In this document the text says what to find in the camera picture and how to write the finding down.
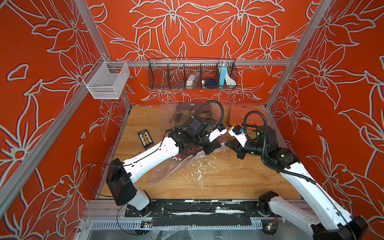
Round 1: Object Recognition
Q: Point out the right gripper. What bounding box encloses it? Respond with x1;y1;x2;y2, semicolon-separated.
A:
224;138;268;160

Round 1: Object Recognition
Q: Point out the clear plastic vacuum bag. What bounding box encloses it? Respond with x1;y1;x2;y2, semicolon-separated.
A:
150;103;229;185

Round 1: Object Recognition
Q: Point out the red black plaid shirt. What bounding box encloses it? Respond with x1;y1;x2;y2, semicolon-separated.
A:
171;148;207;163

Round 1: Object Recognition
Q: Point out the yellow green plaid shirt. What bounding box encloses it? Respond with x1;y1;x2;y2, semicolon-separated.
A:
172;110;195;128

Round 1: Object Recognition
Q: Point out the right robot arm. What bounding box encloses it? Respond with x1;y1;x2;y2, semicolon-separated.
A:
225;111;368;240

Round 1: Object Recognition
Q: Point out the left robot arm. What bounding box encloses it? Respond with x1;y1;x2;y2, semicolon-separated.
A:
106;100;227;215

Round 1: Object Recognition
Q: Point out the orange plastic tool case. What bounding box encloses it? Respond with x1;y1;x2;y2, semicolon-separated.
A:
228;106;267;126

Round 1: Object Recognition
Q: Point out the dark blue round object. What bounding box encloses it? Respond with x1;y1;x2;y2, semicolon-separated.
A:
205;78;217;90

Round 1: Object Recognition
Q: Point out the small picture card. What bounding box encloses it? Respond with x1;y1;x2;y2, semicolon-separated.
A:
138;129;154;150

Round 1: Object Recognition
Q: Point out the grey packet in basket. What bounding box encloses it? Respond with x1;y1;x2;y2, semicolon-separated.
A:
186;73;200;90

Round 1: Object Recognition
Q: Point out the light blue box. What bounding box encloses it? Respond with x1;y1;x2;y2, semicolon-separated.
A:
219;63;228;89

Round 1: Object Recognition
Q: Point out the white coiled cable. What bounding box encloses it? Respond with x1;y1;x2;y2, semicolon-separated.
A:
224;69;237;88

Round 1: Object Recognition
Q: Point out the black wire wall basket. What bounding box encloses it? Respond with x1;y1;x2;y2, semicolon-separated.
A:
148;58;239;90

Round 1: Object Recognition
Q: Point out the white wire wall basket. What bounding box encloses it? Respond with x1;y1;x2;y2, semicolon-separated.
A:
85;61;131;100

